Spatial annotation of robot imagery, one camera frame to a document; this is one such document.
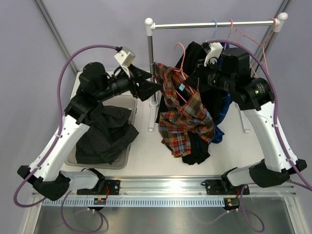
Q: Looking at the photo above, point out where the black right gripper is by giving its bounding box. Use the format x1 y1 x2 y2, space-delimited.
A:
185 58 234 93

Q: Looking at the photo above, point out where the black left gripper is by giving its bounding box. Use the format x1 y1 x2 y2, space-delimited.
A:
95 63 161 102

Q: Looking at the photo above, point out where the pink hanger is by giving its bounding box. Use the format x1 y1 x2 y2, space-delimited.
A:
226 19 263 46
255 18 278 74
174 42 202 105

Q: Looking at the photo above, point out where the black shirt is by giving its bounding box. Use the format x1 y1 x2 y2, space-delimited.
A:
156 41 218 165

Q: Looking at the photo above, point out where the red plaid shirt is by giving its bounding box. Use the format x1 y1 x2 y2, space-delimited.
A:
154 63 215 157

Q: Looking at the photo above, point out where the dark grey striped shirt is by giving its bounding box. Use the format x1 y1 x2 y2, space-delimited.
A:
75 105 139 164

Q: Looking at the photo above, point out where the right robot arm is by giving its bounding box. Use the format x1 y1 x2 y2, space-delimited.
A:
186 43 307 194

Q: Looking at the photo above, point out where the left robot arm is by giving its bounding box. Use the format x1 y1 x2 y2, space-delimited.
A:
18 62 161 201

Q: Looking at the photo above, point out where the blue shirt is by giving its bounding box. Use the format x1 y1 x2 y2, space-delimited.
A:
211 43 232 144

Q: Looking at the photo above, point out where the grey plastic bin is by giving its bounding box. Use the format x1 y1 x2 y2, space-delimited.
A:
65 96 139 170

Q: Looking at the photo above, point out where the metal clothes rack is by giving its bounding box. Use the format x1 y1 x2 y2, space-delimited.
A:
144 12 288 132

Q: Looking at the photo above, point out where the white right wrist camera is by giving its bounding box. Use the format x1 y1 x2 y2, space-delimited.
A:
202 42 223 67

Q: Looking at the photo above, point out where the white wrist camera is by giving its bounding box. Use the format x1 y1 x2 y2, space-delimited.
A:
202 42 223 67
114 47 136 77

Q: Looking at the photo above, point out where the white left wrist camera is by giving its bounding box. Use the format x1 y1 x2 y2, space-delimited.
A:
114 47 136 77

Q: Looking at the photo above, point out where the aluminium front rail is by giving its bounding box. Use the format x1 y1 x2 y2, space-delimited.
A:
31 175 297 198

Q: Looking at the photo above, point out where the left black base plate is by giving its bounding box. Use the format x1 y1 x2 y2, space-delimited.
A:
77 179 120 195

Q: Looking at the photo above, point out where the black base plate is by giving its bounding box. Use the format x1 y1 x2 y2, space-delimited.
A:
201 179 243 195
77 179 120 195

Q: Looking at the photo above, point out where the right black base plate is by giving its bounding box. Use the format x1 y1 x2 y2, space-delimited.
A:
201 179 243 195

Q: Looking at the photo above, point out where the right aluminium frame post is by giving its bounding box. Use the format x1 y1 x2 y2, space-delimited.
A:
244 0 292 73

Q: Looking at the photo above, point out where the aluminium frame post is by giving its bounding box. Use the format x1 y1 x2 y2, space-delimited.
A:
244 0 292 73
33 0 71 60

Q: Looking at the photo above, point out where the left aluminium frame post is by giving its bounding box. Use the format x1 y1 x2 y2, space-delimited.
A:
33 0 71 60

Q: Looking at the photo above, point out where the white slotted cable duct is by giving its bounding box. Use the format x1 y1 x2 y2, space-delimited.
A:
43 197 225 207

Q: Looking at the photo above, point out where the purple floor cable left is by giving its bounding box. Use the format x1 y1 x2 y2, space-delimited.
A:
59 190 109 232

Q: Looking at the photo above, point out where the purple floor cable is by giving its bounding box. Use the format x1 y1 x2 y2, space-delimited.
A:
195 185 266 234
59 190 109 232

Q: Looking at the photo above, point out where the purple floor cable right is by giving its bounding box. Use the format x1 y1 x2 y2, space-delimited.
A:
195 185 266 234

